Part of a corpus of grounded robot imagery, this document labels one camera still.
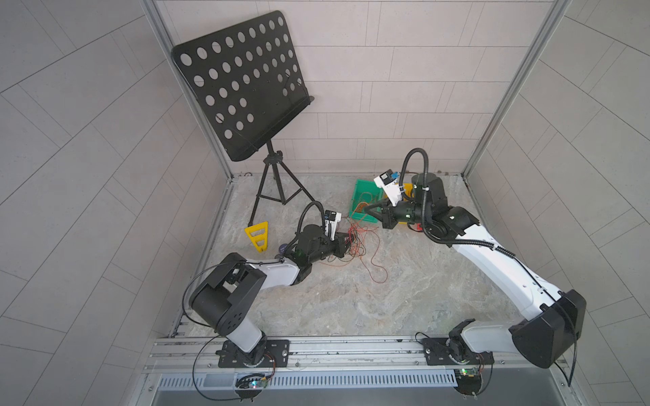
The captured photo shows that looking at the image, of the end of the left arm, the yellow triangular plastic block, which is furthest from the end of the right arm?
the yellow triangular plastic block

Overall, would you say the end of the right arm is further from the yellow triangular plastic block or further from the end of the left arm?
the yellow triangular plastic block

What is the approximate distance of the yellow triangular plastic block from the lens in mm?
935
